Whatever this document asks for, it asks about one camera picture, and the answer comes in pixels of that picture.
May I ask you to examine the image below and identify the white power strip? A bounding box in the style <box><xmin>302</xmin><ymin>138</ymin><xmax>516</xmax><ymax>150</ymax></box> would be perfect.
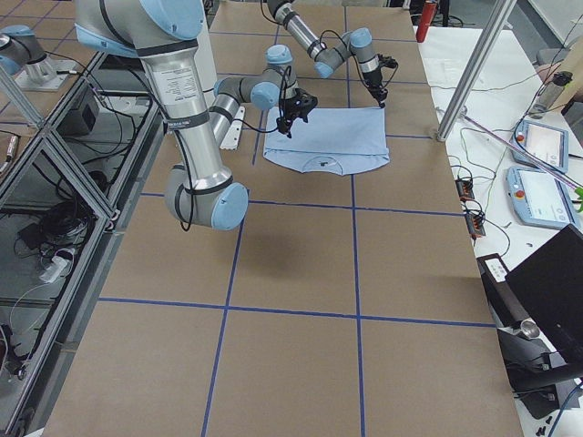
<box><xmin>39</xmin><ymin>253</ymin><xmax>73</xmax><ymax>283</ymax></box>

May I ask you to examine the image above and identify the black laptop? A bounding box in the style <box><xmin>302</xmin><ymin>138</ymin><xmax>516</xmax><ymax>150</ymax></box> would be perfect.
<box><xmin>506</xmin><ymin>225</ymin><xmax>582</xmax><ymax>362</ymax></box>

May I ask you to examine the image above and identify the black camera stand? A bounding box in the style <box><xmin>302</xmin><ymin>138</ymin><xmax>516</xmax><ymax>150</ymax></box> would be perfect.
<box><xmin>476</xmin><ymin>254</ymin><xmax>582</xmax><ymax>419</ymax></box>

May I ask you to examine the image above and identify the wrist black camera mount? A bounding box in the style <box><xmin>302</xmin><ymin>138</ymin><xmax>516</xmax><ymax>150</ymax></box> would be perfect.
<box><xmin>291</xmin><ymin>88</ymin><xmax>318</xmax><ymax>123</ymax></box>
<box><xmin>377</xmin><ymin>54</ymin><xmax>399</xmax><ymax>70</ymax></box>

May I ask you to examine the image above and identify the lower teach pendant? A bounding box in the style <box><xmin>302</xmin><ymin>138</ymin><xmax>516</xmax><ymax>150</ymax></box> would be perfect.
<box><xmin>506</xmin><ymin>166</ymin><xmax>579</xmax><ymax>229</ymax></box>

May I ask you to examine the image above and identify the light blue t-shirt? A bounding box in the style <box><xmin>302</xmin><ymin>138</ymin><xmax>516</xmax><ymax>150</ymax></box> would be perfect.
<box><xmin>262</xmin><ymin>107</ymin><xmax>390</xmax><ymax>176</ymax></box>

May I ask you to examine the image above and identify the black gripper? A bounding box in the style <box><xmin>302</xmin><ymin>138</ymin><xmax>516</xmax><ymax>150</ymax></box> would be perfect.
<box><xmin>363</xmin><ymin>67</ymin><xmax>387</xmax><ymax>108</ymax></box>
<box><xmin>276</xmin><ymin>102</ymin><xmax>308</xmax><ymax>138</ymax></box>

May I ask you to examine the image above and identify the black control box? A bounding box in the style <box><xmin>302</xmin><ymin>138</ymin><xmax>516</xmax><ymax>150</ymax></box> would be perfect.
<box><xmin>57</xmin><ymin>88</ymin><xmax>99</xmax><ymax>137</ymax></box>

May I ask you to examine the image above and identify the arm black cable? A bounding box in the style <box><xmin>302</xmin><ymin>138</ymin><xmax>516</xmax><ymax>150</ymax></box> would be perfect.
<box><xmin>175</xmin><ymin>66</ymin><xmax>295</xmax><ymax>233</ymax></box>
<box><xmin>260</xmin><ymin>0</ymin><xmax>400</xmax><ymax>92</ymax></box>

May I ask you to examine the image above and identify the orange black connector box upper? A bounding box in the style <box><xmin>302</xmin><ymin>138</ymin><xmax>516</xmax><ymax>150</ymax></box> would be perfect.
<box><xmin>455</xmin><ymin>178</ymin><xmax>476</xmax><ymax>201</ymax></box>

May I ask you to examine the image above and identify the orange black connector box lower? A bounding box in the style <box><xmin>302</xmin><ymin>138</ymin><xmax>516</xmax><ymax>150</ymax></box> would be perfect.
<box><xmin>465</xmin><ymin>210</ymin><xmax>486</xmax><ymax>239</ymax></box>

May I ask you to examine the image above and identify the orange black connector box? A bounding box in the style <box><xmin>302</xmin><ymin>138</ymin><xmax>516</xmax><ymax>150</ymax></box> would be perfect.
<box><xmin>455</xmin><ymin>178</ymin><xmax>476</xmax><ymax>201</ymax></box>
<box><xmin>465</xmin><ymin>210</ymin><xmax>486</xmax><ymax>239</ymax></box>

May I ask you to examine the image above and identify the aluminium frame post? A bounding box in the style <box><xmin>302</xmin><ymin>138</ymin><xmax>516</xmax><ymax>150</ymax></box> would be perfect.
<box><xmin>436</xmin><ymin>0</ymin><xmax>517</xmax><ymax>142</ymax></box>

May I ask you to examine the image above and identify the teach pendant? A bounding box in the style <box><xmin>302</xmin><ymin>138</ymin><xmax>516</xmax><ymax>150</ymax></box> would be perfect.
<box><xmin>506</xmin><ymin>166</ymin><xmax>579</xmax><ymax>229</ymax></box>
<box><xmin>511</xmin><ymin>120</ymin><xmax>568</xmax><ymax>174</ymax></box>

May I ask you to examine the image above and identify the white garment hang tag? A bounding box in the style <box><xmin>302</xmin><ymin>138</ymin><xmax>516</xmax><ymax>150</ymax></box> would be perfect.
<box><xmin>319</xmin><ymin>157</ymin><xmax>338</xmax><ymax>167</ymax></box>

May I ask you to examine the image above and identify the upper teach pendant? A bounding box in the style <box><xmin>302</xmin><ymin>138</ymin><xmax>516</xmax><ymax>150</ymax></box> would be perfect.
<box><xmin>511</xmin><ymin>120</ymin><xmax>568</xmax><ymax>174</ymax></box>

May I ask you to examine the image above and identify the aluminium frame rail structure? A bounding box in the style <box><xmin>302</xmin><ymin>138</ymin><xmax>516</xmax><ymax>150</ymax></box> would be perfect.
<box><xmin>1</xmin><ymin>54</ymin><xmax>163</xmax><ymax>436</ymax></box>

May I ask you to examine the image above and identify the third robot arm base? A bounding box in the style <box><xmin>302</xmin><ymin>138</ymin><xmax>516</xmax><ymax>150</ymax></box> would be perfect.
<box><xmin>1</xmin><ymin>25</ymin><xmax>77</xmax><ymax>92</ymax></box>

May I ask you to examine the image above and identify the clear water bottle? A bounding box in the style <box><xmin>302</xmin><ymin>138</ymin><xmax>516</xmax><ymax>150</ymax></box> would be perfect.
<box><xmin>531</xmin><ymin>71</ymin><xmax>573</xmax><ymax>118</ymax></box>

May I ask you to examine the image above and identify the red cylinder bottle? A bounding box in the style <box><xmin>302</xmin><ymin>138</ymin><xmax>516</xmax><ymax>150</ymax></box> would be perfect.
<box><xmin>415</xmin><ymin>0</ymin><xmax>437</xmax><ymax>43</ymax></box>

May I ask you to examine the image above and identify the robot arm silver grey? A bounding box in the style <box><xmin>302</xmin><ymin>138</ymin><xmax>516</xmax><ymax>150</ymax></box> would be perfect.
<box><xmin>75</xmin><ymin>1</ymin><xmax>317</xmax><ymax>230</ymax></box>
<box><xmin>260</xmin><ymin>1</ymin><xmax>398</xmax><ymax>108</ymax></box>

